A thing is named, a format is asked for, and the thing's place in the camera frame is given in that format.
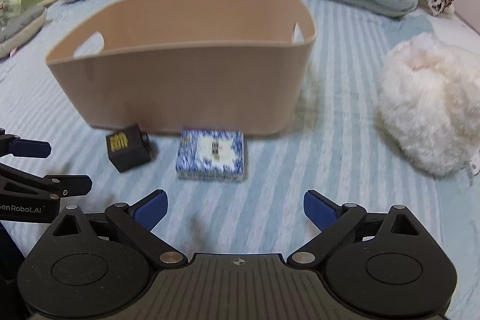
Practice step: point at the grey plush toy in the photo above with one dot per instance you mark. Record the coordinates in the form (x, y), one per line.
(20, 31)

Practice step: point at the white fluffy plush toy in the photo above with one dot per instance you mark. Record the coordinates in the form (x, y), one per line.
(428, 102)

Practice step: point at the black cube with yellow print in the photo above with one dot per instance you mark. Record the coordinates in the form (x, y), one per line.
(128, 148)

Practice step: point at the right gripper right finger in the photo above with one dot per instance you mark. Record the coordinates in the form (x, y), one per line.
(376, 264)

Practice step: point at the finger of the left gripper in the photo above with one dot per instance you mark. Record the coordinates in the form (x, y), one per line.
(20, 147)
(21, 183)

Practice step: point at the blue white patterned box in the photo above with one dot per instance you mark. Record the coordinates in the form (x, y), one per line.
(211, 155)

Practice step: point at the blue striped bed cover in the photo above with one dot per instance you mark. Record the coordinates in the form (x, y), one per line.
(332, 145)

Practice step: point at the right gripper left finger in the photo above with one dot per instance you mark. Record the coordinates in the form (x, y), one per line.
(89, 266)

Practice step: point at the beige plastic storage bin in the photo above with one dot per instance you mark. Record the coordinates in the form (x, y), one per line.
(168, 65)

